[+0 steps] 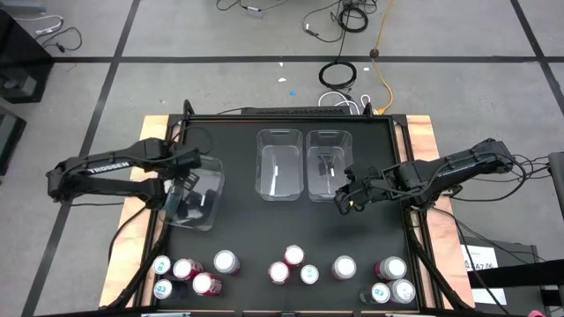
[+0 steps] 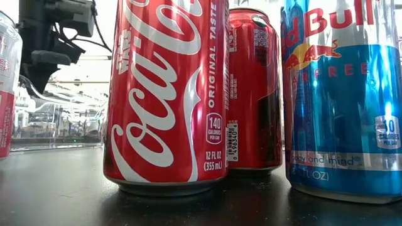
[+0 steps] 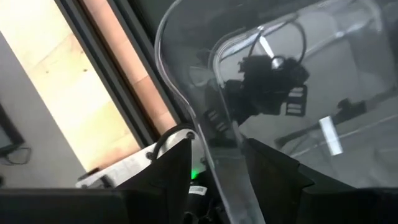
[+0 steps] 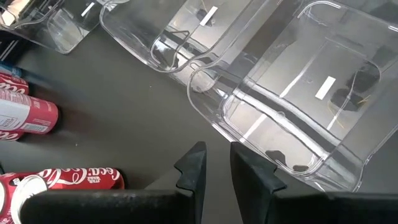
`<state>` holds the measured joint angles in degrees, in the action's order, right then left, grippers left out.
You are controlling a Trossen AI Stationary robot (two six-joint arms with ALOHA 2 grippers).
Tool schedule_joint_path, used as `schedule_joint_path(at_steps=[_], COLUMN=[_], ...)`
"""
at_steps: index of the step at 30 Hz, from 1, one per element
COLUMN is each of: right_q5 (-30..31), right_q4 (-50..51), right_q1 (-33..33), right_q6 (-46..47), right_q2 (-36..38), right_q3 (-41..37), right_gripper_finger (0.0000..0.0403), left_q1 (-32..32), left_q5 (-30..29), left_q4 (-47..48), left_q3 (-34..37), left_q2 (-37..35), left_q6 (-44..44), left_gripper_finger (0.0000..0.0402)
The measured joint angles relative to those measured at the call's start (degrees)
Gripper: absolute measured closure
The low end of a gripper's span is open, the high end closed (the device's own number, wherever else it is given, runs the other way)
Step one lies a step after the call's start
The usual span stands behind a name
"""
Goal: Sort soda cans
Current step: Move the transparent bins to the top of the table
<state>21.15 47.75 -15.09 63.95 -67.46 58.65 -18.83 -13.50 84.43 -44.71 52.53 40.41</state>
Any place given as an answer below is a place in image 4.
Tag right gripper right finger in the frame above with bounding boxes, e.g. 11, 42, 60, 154
229, 141, 398, 224

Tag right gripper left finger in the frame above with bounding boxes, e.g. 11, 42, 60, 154
19, 141, 208, 224

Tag red Coca-Cola can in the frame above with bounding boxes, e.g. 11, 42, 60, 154
0, 183, 13, 224
9, 167, 125, 224
0, 129, 25, 142
0, 72, 30, 95

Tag Spindrift can lowercase raspberry lime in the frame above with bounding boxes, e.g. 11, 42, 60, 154
0, 88, 60, 135

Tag blue silver Red Bull can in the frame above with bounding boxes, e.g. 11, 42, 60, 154
0, 63, 22, 78

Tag clear plastic bin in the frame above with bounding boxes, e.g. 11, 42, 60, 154
186, 0, 398, 193
99, 0, 280, 74
0, 0, 130, 55

